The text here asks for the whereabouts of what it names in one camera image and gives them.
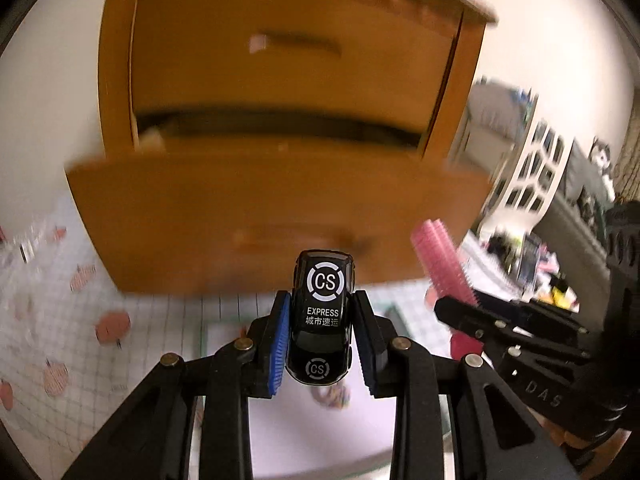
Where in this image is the black bundle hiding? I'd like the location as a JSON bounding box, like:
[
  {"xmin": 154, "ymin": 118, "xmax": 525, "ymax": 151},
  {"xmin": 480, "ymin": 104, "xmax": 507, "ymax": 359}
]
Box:
[{"xmin": 487, "ymin": 234, "xmax": 521, "ymax": 267}]

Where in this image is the black toy car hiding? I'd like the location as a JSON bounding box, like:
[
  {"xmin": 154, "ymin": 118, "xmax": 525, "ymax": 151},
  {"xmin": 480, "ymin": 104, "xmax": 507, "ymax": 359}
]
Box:
[{"xmin": 285, "ymin": 249, "xmax": 357, "ymax": 386}]

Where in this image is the wooden nightstand cabinet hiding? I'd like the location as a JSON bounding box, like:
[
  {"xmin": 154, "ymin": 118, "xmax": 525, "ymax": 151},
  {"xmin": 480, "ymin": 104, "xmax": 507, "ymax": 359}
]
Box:
[{"xmin": 65, "ymin": 0, "xmax": 501, "ymax": 296}]

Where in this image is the pink comb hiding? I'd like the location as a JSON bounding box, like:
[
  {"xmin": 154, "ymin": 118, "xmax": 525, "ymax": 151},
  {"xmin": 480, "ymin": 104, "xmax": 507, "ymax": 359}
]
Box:
[{"xmin": 410, "ymin": 218, "xmax": 483, "ymax": 361}]

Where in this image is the white desk organizer rack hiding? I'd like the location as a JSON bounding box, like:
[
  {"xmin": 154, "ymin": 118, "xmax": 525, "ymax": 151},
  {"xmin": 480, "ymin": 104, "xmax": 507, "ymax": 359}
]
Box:
[{"xmin": 477, "ymin": 117, "xmax": 576, "ymax": 241}]

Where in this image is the person's right hand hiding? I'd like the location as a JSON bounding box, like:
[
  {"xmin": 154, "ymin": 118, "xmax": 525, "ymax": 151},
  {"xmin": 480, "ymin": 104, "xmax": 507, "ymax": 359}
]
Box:
[{"xmin": 542, "ymin": 417, "xmax": 630, "ymax": 472}]

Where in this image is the colourful braided hair tie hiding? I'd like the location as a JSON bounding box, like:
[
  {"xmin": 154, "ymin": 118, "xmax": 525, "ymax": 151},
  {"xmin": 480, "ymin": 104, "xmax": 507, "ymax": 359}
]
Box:
[{"xmin": 309, "ymin": 382, "xmax": 352, "ymax": 412}]

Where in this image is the wooden drawer with cutout handle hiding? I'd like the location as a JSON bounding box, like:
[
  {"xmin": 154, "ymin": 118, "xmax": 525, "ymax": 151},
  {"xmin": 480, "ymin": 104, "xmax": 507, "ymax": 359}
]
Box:
[{"xmin": 131, "ymin": 0, "xmax": 463, "ymax": 151}]

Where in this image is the clear plastic bag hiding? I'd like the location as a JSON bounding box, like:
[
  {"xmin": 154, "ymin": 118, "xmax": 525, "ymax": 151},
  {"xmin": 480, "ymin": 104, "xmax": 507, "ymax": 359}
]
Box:
[{"xmin": 0, "ymin": 217, "xmax": 68, "ymax": 266}]

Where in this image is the grey sofa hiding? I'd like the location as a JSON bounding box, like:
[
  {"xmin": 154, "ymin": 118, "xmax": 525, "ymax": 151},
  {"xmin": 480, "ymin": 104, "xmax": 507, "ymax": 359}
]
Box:
[{"xmin": 534, "ymin": 140, "xmax": 627, "ymax": 283}]

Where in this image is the husky plush toy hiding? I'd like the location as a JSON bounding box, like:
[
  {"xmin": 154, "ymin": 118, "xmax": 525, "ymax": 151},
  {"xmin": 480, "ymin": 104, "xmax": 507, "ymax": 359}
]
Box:
[{"xmin": 587, "ymin": 137, "xmax": 619, "ymax": 202}]

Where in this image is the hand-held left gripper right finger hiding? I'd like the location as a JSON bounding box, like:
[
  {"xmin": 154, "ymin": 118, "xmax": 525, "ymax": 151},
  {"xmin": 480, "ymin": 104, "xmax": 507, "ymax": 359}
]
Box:
[{"xmin": 350, "ymin": 290, "xmax": 581, "ymax": 480}]

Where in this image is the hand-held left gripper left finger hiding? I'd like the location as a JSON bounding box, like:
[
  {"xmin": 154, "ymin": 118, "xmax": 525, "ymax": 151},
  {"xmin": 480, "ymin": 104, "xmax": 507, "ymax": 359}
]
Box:
[{"xmin": 62, "ymin": 289, "xmax": 292, "ymax": 480}]

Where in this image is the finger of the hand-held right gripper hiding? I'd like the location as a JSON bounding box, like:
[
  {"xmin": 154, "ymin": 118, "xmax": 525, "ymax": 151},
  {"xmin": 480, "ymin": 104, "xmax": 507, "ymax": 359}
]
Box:
[
  {"xmin": 472, "ymin": 289, "xmax": 589, "ymax": 337},
  {"xmin": 434, "ymin": 296, "xmax": 531, "ymax": 349}
]

